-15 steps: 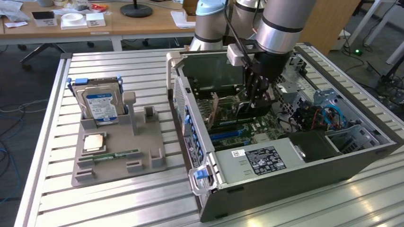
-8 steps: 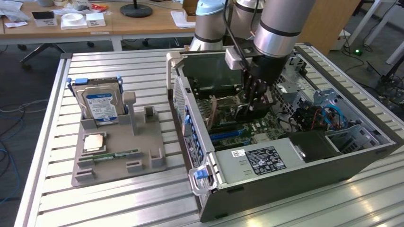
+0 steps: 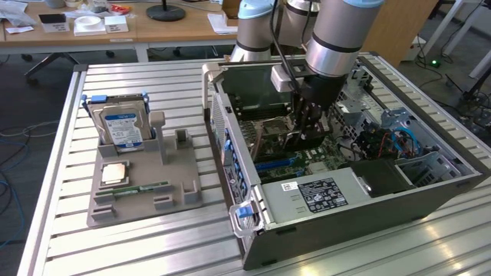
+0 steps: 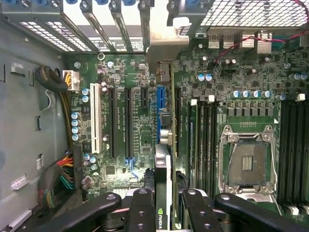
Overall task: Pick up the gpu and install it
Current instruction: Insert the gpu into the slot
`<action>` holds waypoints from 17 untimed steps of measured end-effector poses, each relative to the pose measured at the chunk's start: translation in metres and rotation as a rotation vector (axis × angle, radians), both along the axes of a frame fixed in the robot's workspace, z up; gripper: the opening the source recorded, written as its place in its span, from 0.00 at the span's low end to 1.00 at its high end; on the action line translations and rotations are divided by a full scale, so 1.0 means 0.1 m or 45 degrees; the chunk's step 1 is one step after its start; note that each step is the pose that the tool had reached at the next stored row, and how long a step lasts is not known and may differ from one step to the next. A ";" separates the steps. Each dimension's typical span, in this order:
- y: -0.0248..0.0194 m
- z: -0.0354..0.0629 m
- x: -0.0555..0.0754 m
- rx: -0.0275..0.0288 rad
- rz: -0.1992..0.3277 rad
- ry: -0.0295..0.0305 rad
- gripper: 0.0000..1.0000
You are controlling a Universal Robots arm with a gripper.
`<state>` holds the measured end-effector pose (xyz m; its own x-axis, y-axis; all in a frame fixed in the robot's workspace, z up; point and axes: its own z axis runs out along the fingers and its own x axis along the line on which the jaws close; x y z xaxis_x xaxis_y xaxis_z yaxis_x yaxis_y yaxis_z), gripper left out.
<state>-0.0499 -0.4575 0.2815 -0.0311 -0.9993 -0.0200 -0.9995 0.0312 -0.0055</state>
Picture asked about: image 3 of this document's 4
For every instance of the plain white box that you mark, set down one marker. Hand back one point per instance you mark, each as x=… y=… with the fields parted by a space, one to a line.
x=117 y=24

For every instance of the grey plastic parts rack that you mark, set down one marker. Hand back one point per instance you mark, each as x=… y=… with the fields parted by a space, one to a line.
x=154 y=172

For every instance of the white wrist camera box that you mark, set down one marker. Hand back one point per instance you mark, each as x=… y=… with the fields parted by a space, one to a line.
x=282 y=79

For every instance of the open grey PC case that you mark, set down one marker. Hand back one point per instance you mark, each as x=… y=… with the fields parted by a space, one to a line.
x=345 y=230

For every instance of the CPU socket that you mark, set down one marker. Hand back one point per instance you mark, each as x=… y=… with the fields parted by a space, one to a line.
x=274 y=126

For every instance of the red and white card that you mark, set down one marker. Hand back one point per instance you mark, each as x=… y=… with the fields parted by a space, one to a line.
x=19 y=29

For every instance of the clear plastic bags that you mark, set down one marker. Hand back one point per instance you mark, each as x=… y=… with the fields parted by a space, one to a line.
x=15 y=11

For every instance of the brown cardboard box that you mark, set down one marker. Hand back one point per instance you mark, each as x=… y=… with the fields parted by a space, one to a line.
x=231 y=8

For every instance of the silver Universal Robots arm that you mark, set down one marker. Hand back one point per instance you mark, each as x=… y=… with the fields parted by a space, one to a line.
x=334 y=43

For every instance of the white box with black top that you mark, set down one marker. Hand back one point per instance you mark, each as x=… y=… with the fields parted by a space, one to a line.
x=54 y=23

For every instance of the white tape roll on box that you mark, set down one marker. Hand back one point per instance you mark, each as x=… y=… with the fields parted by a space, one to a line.
x=89 y=24

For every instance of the wooden cabinet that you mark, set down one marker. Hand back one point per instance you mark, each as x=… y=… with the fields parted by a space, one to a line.
x=403 y=28

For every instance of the white device by cabinet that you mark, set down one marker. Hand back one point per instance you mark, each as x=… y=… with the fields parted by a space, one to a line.
x=417 y=49

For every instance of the stack of white papers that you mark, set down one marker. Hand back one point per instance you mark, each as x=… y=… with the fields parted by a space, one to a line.
x=222 y=24

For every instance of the black round lamp base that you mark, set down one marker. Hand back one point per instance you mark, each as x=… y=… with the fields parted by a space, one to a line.
x=165 y=13

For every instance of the black stand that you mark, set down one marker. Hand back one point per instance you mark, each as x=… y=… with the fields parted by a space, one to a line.
x=474 y=95

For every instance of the small silver chipset heatsink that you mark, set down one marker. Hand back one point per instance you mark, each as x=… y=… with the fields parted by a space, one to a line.
x=317 y=167

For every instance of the grey cup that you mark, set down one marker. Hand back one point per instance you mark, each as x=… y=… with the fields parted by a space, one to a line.
x=55 y=3

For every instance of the wooden desk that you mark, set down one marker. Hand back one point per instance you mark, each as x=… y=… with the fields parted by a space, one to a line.
x=58 y=37

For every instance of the blue expansion slot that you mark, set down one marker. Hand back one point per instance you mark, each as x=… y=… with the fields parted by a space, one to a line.
x=277 y=164

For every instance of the silver metal drive cage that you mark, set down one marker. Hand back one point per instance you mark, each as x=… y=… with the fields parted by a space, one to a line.
x=357 y=115

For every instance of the silver disk bay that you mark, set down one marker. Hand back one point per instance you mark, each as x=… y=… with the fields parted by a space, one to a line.
x=441 y=166

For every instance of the hard disk with blue caddy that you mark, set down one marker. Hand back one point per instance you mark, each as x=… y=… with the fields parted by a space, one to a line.
x=119 y=129

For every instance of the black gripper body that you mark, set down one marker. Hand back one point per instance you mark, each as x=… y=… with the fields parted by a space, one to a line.
x=322 y=89

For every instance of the white table frame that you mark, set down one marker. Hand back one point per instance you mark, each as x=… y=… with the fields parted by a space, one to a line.
x=457 y=28

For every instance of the black graphics card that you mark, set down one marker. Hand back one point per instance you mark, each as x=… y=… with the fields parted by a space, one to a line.
x=311 y=141

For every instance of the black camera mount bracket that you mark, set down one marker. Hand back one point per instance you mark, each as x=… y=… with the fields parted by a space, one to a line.
x=301 y=69

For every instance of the small red items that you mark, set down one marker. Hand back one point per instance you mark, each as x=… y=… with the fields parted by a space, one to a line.
x=119 y=10

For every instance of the grey power supply unit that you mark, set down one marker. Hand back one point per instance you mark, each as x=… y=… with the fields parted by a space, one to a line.
x=283 y=207

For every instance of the green motherboard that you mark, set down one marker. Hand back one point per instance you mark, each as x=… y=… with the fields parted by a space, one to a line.
x=326 y=156

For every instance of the blue case release latch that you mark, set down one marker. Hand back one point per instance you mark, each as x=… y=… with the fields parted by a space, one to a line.
x=243 y=212

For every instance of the CPU chip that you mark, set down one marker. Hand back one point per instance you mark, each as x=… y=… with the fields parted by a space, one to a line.
x=114 y=174

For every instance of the green RAM stick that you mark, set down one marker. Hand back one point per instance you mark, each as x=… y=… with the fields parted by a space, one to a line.
x=130 y=190

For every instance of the black office chair base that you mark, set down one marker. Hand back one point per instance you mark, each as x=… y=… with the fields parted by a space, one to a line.
x=50 y=59

